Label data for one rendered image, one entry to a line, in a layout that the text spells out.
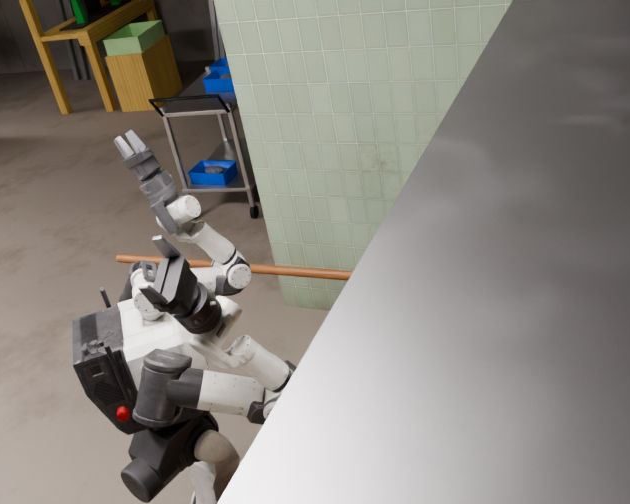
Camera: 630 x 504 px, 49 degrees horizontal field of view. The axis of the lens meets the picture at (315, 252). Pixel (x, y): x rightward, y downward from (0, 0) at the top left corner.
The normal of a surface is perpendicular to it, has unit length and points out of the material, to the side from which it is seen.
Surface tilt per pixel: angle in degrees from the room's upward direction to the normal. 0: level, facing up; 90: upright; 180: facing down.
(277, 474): 0
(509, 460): 0
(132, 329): 0
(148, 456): 45
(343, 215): 90
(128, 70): 90
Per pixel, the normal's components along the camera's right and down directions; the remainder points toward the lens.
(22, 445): -0.16, -0.83
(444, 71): -0.37, 0.55
